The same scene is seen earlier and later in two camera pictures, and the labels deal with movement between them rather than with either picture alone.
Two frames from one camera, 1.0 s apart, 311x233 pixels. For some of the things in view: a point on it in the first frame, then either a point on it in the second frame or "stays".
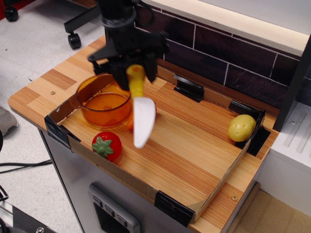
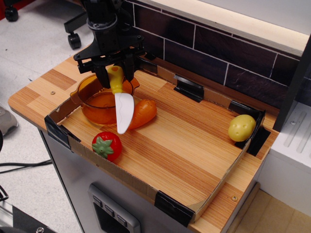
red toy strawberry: [107, 145] stays
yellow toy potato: [241, 127] stays
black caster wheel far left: [11, 14] stays
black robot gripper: [125, 45] to [108, 47]
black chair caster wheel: [74, 41] stays
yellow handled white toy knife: [144, 112] to [124, 102]
